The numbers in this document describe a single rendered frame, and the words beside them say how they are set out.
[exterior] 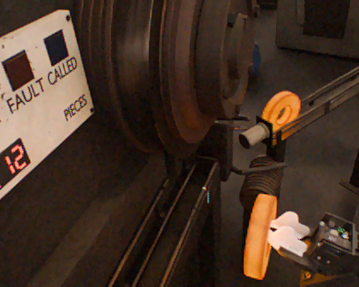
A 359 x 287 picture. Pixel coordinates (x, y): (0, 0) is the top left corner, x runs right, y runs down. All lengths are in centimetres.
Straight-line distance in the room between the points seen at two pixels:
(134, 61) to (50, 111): 15
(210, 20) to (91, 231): 43
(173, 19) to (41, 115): 24
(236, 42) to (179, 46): 13
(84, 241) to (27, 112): 27
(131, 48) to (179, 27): 8
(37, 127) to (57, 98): 6
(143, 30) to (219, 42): 13
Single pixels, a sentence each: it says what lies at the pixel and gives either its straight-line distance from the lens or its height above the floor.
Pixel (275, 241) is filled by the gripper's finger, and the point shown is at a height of 85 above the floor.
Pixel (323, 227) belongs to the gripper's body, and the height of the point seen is 88.
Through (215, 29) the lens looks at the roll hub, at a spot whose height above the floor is 119.
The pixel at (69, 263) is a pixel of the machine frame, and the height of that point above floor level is 87.
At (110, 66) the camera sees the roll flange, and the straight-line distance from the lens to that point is 57.
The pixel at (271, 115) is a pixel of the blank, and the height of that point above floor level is 73.
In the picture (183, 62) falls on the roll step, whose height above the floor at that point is 115.
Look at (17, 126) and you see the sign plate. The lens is 53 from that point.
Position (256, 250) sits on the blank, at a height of 86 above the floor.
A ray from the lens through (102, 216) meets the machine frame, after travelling 72.
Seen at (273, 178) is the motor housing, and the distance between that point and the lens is 130.
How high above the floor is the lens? 138
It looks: 36 degrees down
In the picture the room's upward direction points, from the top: 5 degrees counter-clockwise
